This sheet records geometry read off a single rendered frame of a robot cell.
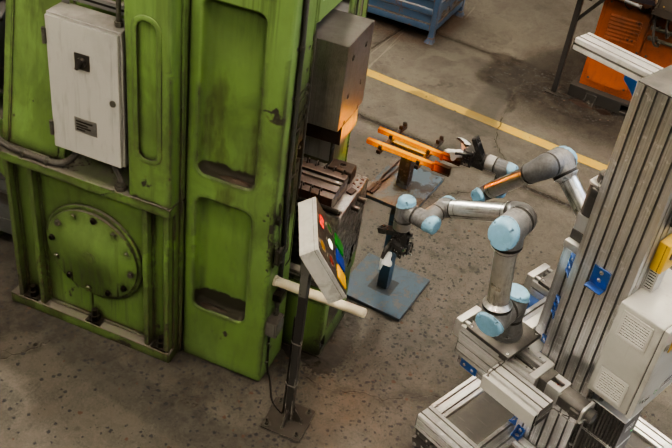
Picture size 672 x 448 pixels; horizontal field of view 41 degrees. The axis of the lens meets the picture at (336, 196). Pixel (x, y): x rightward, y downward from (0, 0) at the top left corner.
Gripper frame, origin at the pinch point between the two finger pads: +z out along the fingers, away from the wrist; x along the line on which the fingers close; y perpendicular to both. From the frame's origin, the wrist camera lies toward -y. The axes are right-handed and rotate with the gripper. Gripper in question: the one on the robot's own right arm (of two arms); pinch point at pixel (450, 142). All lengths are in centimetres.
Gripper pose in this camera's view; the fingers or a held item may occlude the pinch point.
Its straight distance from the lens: 440.7
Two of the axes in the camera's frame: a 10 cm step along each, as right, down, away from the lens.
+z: -8.5, -3.8, 3.6
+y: -1.1, 8.0, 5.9
